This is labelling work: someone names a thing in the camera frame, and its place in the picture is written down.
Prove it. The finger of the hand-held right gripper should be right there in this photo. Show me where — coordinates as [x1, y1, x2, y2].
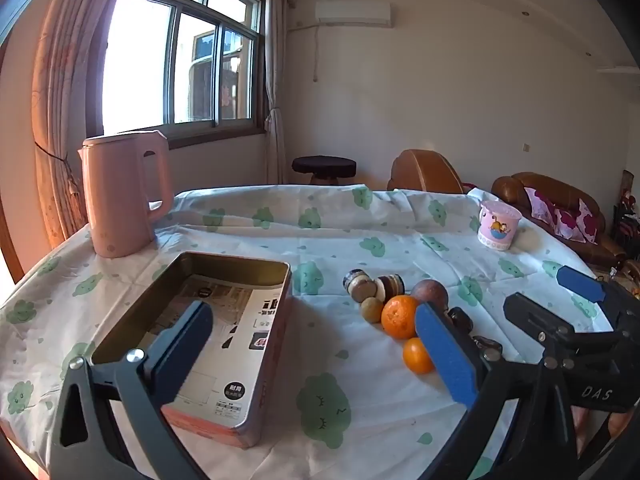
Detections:
[556, 265, 640, 332]
[502, 292, 626, 368]

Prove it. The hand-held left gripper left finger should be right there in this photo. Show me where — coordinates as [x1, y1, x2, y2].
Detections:
[47, 301, 216, 480]

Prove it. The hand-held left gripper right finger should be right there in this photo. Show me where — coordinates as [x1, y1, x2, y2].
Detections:
[414, 302, 583, 480]

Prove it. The small orange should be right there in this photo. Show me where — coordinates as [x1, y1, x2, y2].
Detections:
[402, 337, 436, 375]

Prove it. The large orange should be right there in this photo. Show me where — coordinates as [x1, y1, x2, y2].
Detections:
[381, 295, 421, 340]

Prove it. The purple passion fruit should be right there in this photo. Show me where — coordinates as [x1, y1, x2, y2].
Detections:
[411, 280, 448, 312]

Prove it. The small tan fruit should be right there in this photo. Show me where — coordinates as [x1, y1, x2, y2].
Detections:
[361, 296, 385, 323]

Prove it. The pink metal tin box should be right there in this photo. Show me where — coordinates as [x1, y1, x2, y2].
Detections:
[90, 251, 292, 450]

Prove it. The person's right hand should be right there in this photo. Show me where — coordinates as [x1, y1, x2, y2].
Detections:
[570, 402, 621, 461]

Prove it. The printed paper leaflet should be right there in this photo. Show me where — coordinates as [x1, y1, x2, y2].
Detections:
[137, 280, 281, 411]

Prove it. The floral pillow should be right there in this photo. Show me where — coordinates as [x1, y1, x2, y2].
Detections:
[523, 186, 581, 238]
[577, 199, 599, 245]

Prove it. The pile of household items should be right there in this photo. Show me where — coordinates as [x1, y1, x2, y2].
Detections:
[612, 170, 640, 261]

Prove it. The pink cartoon cup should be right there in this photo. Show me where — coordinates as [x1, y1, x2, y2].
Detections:
[476, 200, 522, 251]

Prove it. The brown leather sofa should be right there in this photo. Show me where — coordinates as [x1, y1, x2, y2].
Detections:
[491, 172, 626, 266]

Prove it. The pink electric kettle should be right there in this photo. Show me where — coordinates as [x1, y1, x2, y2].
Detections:
[77, 130, 174, 259]

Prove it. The white tablecloth with green clouds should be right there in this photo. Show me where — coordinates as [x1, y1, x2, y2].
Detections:
[0, 183, 640, 480]

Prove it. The brown leather armchair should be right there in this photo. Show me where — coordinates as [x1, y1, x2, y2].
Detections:
[387, 149, 466, 194]

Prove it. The curtain tieback tassel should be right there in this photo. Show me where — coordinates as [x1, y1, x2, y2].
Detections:
[35, 140, 82, 197]

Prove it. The round dark stool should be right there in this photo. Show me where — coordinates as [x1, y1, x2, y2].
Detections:
[292, 156, 358, 186]

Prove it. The beige curtain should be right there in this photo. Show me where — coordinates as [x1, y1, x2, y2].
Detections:
[262, 0, 296, 186]

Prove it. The sliding glass window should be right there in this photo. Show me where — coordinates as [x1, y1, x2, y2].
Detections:
[85, 0, 266, 151]

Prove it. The pink floral curtain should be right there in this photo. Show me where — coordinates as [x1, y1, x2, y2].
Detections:
[31, 0, 126, 241]

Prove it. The white air conditioner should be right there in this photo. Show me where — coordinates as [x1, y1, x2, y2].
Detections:
[315, 1, 392, 27]

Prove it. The wooden door frame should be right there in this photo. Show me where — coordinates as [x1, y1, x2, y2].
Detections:
[0, 200, 26, 283]

